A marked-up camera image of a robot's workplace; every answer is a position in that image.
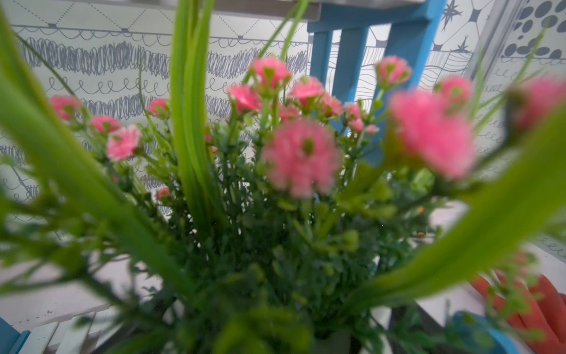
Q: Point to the pink flower potted plant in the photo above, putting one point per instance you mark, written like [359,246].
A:
[289,222]

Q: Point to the blue white two-tier rack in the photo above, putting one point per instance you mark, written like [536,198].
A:
[95,47]

